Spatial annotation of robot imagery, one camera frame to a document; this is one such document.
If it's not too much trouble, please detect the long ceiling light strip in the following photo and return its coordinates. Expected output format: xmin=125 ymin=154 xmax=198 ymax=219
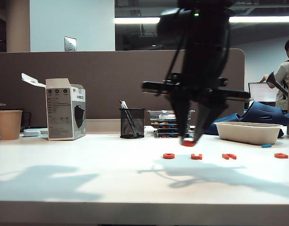
xmin=114 ymin=16 xmax=289 ymax=25

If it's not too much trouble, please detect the beige rectangular pulp tray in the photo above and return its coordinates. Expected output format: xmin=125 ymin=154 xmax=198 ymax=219
xmin=214 ymin=121 xmax=283 ymax=145

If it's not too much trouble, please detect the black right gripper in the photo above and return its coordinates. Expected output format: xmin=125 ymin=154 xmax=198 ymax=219
xmin=141 ymin=72 xmax=250 ymax=145

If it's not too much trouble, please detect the person in beige shirt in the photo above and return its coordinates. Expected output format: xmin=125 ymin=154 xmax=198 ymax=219
xmin=259 ymin=37 xmax=289 ymax=112

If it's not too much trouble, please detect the black funnel-shaped tool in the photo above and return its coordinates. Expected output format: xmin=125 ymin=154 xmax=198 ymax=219
xmin=266 ymin=72 xmax=289 ymax=98

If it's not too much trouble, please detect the white grey face mask box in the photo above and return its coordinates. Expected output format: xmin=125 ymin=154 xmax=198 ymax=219
xmin=21 ymin=73 xmax=86 ymax=141

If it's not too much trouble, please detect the blue letter magnet box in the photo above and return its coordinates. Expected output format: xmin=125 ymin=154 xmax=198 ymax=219
xmin=153 ymin=124 xmax=191 ymax=129
xmin=154 ymin=133 xmax=194 ymax=139
xmin=156 ymin=129 xmax=191 ymax=134
xmin=150 ymin=120 xmax=190 ymax=125

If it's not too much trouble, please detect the brown desk partition screen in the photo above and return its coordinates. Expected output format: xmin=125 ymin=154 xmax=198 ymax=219
xmin=0 ymin=48 xmax=245 ymax=135

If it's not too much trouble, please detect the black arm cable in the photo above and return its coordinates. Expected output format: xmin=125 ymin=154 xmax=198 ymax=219
xmin=164 ymin=8 xmax=187 ymax=82

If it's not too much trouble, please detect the dark glass cup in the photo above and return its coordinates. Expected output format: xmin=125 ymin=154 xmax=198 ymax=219
xmin=20 ymin=112 xmax=32 ymax=132

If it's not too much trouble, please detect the white computer monitor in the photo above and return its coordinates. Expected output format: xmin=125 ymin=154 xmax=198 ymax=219
xmin=248 ymin=82 xmax=277 ymax=106

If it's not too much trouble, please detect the metal wall switch plate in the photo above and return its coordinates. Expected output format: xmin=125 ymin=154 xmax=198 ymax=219
xmin=64 ymin=36 xmax=77 ymax=52

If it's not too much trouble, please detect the brown paper cup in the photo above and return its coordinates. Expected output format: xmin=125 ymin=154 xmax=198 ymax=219
xmin=0 ymin=110 xmax=24 ymax=141

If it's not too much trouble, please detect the upturned dark blue slipper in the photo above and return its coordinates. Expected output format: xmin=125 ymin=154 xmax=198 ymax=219
xmin=238 ymin=100 xmax=289 ymax=127

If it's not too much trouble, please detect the flat-lying dark blue slipper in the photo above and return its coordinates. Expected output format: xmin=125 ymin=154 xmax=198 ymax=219
xmin=204 ymin=113 xmax=240 ymax=136

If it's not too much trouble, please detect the black mesh pen holder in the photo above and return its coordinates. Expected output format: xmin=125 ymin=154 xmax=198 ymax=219
xmin=118 ymin=108 xmax=146 ymax=139

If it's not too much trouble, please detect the small white case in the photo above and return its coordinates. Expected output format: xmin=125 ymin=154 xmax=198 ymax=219
xmin=23 ymin=129 xmax=42 ymax=137

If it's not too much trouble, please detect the black pen with white cap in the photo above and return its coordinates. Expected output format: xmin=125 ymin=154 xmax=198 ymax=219
xmin=119 ymin=100 xmax=138 ymax=137

